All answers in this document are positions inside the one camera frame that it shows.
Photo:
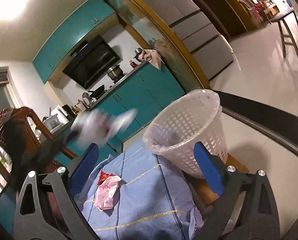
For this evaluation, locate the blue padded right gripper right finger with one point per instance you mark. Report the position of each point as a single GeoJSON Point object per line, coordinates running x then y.
{"type": "Point", "coordinates": [258, 217]}

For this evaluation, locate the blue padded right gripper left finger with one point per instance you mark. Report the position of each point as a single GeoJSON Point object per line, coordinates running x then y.
{"type": "Point", "coordinates": [46, 208]}

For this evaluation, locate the pink paper wrapper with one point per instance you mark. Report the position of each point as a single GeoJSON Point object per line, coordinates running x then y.
{"type": "Point", "coordinates": [104, 196]}

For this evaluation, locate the pink plastic bag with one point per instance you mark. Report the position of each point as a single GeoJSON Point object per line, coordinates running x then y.
{"type": "Point", "coordinates": [99, 127]}

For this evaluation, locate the carved wooden chair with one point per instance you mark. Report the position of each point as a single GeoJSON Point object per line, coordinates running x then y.
{"type": "Point", "coordinates": [28, 143]}

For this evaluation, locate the wooden board under basket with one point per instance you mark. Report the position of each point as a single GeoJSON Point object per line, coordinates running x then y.
{"type": "Point", "coordinates": [211, 188]}

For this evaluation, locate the red small wrapper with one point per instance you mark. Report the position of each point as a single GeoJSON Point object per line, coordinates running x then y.
{"type": "Point", "coordinates": [103, 176]}

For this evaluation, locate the blue checkered cloth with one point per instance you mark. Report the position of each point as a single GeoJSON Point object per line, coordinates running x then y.
{"type": "Point", "coordinates": [153, 200]}

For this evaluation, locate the black wok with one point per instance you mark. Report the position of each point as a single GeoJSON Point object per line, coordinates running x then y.
{"type": "Point", "coordinates": [97, 93]}

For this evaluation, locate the white plastic waste basket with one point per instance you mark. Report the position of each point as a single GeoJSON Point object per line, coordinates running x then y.
{"type": "Point", "coordinates": [195, 117]}

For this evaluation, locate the black range hood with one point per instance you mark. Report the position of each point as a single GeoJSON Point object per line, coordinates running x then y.
{"type": "Point", "coordinates": [91, 62]}

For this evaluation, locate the steel cooking pot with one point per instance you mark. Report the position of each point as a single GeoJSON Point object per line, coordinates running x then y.
{"type": "Point", "coordinates": [115, 72]}

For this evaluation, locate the red bottle on counter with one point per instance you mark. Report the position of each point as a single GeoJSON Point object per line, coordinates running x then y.
{"type": "Point", "coordinates": [133, 64]}

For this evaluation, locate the teal upper cabinets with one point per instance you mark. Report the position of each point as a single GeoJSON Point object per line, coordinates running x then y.
{"type": "Point", "coordinates": [86, 17]}

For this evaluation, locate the silver refrigerator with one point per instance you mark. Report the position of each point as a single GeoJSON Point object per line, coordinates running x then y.
{"type": "Point", "coordinates": [209, 48]}

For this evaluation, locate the pink hanging towel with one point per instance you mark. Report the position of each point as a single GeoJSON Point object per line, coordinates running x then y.
{"type": "Point", "coordinates": [151, 56]}

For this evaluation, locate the wooden stool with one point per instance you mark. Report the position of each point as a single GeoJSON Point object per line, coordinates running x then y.
{"type": "Point", "coordinates": [286, 36]}

